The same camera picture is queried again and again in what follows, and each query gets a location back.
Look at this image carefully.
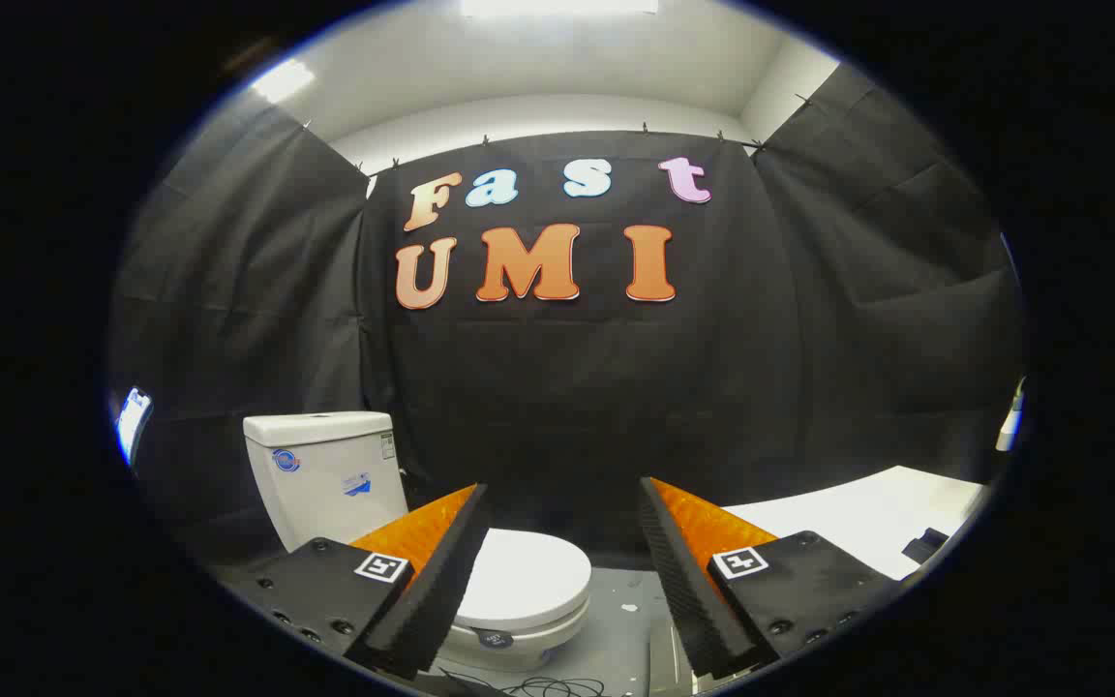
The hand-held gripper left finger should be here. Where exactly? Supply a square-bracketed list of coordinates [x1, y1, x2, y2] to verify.
[212, 482, 491, 682]

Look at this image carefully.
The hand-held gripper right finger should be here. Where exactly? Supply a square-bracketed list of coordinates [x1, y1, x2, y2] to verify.
[635, 475, 899, 682]

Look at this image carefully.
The white toilet bowl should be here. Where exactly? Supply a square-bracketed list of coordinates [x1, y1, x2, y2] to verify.
[437, 620, 586, 675]

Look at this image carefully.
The white toilet tank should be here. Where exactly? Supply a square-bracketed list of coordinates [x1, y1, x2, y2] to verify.
[243, 411, 411, 554]

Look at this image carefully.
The white panelled cabinet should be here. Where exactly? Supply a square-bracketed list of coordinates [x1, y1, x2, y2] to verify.
[720, 465, 987, 583]

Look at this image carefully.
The black backdrop cloth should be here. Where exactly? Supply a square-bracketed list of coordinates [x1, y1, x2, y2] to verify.
[110, 63, 1028, 564]

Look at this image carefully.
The small black object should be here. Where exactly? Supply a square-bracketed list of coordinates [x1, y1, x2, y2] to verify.
[901, 528, 951, 566]

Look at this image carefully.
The white round table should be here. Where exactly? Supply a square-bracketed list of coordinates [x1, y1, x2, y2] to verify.
[995, 376, 1029, 454]

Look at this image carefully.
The rectangular ceiling light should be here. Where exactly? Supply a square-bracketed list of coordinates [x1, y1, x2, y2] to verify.
[461, 0, 660, 16]
[252, 58, 317, 105]

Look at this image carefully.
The tangle of black cables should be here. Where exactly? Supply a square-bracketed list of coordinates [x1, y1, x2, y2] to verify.
[437, 666, 609, 697]

